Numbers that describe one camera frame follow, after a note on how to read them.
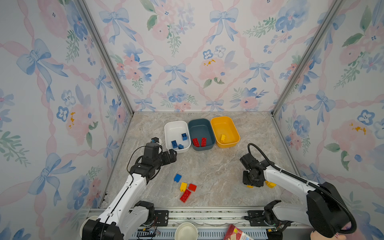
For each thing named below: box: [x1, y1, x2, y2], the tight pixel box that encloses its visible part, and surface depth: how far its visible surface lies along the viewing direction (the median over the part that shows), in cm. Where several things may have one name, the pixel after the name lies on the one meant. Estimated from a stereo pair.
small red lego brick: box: [188, 183, 197, 192], surface depth 85 cm
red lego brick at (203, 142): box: [201, 137, 207, 147], surface depth 103 cm
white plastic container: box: [164, 120, 191, 154], surface depth 105 cm
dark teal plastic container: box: [188, 118, 216, 151], surface depth 108 cm
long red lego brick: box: [180, 189, 192, 203], surface depth 82 cm
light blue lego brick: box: [173, 173, 182, 183], surface depth 89 cm
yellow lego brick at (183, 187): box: [180, 182, 188, 193], surface depth 84 cm
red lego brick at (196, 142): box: [192, 138, 200, 148], surface depth 104 cm
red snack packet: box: [224, 224, 254, 240], surface depth 68 cm
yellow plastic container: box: [210, 116, 241, 149], surface depth 109 cm
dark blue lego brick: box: [171, 140, 178, 149], surface depth 102 cm
